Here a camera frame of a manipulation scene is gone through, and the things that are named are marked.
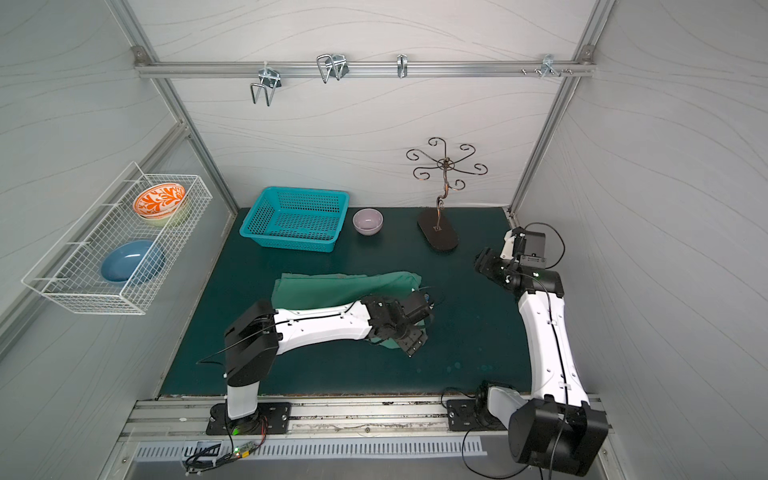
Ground dark metal jewelry stand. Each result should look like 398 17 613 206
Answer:
405 137 489 253

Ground green long pants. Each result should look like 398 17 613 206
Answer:
271 271 422 311

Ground white vent grille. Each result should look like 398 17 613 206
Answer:
133 436 487 463

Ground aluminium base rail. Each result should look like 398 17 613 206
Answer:
117 393 614 444

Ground blue bowl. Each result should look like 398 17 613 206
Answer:
100 240 166 286

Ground aluminium top rail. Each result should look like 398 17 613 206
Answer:
134 59 597 79

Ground dark green table mat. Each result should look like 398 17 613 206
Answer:
161 207 531 395

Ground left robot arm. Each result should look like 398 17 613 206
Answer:
222 291 434 420

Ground small pink bowl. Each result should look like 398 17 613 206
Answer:
352 208 384 236

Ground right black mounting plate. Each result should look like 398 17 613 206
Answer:
444 399 506 432

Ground teal plastic basket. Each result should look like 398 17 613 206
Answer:
239 187 350 253

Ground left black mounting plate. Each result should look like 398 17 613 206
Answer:
205 402 291 436

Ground metal loop hook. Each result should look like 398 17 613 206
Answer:
316 53 349 84

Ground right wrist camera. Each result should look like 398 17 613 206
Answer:
500 229 516 261

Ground metal double hook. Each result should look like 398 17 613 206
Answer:
250 63 282 107

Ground white wire wall basket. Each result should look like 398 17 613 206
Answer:
22 163 213 316

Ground black mounting plate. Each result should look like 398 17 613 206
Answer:
205 402 291 436
444 399 506 432

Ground metal hook right end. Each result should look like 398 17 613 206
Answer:
520 54 573 78

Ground small metal hook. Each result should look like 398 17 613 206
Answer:
396 54 408 79

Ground orange patterned bowl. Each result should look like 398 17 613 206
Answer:
132 182 186 219

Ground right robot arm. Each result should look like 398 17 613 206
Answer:
475 227 609 477

